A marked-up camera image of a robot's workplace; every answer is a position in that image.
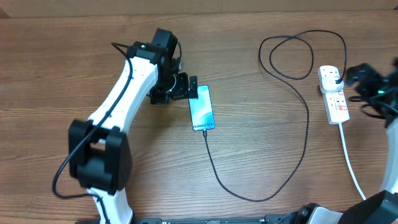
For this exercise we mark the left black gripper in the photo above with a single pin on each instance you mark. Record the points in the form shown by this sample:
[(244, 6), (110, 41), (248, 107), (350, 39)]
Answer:
[(181, 92)]

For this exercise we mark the Samsung Galaxy smartphone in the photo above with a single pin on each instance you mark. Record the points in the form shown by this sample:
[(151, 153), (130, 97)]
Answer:
[(201, 110)]

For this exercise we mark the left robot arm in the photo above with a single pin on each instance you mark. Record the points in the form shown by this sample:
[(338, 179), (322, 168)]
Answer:
[(99, 155)]

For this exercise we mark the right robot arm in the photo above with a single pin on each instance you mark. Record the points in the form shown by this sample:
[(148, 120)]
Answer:
[(378, 92)]

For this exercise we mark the white charger plug adapter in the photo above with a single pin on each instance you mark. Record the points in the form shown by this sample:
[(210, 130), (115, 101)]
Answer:
[(330, 85)]

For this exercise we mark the white power strip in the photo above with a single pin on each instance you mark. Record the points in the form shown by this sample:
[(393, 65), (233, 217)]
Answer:
[(335, 103)]

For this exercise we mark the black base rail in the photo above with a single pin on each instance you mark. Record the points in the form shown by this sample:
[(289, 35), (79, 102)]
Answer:
[(268, 219)]

